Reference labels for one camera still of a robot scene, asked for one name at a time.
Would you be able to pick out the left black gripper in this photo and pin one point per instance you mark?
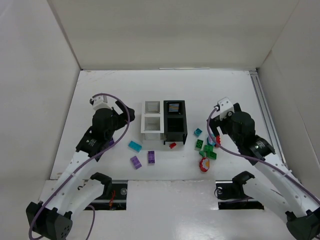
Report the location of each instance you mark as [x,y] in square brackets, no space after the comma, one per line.
[119,116]

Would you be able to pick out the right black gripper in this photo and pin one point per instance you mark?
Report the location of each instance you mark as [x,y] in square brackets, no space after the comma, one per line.
[216,127]

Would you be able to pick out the red lego with cyan decoration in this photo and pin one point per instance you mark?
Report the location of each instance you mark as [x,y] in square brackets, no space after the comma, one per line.
[215,143]

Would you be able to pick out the dark green square lego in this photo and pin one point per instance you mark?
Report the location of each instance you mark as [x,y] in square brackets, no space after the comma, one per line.
[199,144]

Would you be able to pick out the green lego brick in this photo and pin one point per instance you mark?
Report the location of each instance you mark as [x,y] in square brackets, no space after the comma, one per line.
[211,155]
[207,148]

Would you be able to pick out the cyan long lego brick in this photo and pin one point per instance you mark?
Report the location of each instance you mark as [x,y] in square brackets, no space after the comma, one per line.
[135,146]

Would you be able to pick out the red flower lego piece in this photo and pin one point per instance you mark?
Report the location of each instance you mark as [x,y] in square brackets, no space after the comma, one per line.
[204,164]

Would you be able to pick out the purple lego brick upside-down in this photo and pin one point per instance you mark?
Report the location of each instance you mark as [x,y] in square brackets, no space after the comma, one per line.
[151,157]

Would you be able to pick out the small red lego brick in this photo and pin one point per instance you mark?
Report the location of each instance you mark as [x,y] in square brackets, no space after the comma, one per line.
[172,145]

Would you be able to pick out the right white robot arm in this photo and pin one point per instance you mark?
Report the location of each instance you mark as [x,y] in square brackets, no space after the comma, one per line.
[297,207]

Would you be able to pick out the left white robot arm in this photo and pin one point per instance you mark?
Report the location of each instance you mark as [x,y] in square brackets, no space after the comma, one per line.
[80,183]

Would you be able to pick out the white two-bin container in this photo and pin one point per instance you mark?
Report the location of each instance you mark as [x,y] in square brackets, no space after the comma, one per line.
[152,120]

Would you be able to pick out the black two-bin container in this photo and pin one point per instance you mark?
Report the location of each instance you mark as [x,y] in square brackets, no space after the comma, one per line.
[175,121]

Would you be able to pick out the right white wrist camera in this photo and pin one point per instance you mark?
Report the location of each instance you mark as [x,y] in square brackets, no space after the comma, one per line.
[225,108]

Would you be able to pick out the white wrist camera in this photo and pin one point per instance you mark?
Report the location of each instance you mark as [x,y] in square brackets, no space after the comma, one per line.
[99,102]
[225,108]

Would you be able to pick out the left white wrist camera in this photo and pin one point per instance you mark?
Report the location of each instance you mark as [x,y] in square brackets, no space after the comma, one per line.
[99,102]

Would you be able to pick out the aluminium rail right side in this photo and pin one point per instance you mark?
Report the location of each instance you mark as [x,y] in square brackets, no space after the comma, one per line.
[267,117]

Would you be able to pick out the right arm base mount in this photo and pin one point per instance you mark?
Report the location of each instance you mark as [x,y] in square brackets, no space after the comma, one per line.
[231,197]

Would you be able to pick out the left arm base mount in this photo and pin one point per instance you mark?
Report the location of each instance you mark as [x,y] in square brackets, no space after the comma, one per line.
[114,198]

